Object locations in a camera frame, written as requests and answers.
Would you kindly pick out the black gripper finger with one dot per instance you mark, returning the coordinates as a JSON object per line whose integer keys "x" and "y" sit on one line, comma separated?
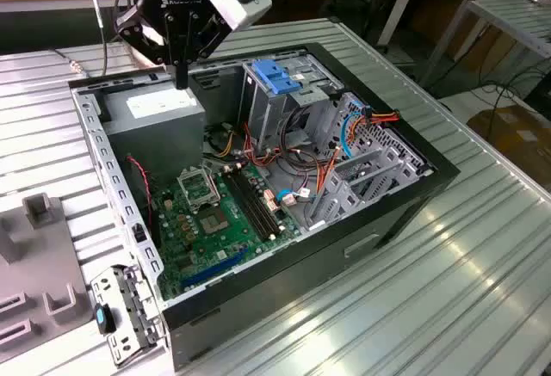
{"x": 211, "y": 32}
{"x": 142, "y": 32}

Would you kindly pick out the metal disk bay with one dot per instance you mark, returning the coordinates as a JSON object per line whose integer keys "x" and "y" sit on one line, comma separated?
{"x": 387, "y": 165}

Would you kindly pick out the blue plastic bay latch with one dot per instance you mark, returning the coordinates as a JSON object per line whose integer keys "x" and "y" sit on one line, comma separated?
{"x": 271, "y": 77}

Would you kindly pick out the metal optical drive bay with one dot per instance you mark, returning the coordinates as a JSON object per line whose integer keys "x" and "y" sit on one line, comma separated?
{"x": 267, "y": 113}

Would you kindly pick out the grey power supply unit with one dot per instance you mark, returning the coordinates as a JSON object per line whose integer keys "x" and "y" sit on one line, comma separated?
{"x": 159, "y": 148}

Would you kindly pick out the black tripod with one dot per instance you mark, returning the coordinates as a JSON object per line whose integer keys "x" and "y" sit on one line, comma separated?
{"x": 378, "y": 14}

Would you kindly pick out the black RAM slot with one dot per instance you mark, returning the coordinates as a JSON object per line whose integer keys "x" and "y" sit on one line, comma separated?
{"x": 261, "y": 197}
{"x": 252, "y": 202}
{"x": 257, "y": 199}
{"x": 248, "y": 205}

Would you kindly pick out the CPU socket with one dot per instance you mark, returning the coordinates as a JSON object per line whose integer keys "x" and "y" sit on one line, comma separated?
{"x": 214, "y": 222}

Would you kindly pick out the green motherboard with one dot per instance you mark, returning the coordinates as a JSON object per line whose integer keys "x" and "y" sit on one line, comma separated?
{"x": 202, "y": 260}

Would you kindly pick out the blue expansion slot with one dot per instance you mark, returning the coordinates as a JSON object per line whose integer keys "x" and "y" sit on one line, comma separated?
{"x": 206, "y": 273}

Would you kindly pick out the grey parts rack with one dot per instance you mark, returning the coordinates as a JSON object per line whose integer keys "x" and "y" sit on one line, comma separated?
{"x": 43, "y": 255}

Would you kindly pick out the black open PC case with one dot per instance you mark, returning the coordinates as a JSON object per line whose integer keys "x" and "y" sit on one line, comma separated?
{"x": 301, "y": 260}

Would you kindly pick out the black blue retainer latch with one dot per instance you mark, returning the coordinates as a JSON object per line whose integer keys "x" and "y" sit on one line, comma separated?
{"x": 103, "y": 318}

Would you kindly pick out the metal slat side table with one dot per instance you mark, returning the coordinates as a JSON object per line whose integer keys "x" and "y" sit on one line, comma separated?
{"x": 516, "y": 19}

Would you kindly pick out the brown cardboard box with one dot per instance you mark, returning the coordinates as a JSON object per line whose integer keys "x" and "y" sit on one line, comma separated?
{"x": 516, "y": 135}

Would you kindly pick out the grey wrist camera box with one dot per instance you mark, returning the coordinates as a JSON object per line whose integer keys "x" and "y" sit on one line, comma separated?
{"x": 241, "y": 6}

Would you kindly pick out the metal expansion bracket retainer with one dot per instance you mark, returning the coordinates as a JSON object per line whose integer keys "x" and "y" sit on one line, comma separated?
{"x": 129, "y": 307}

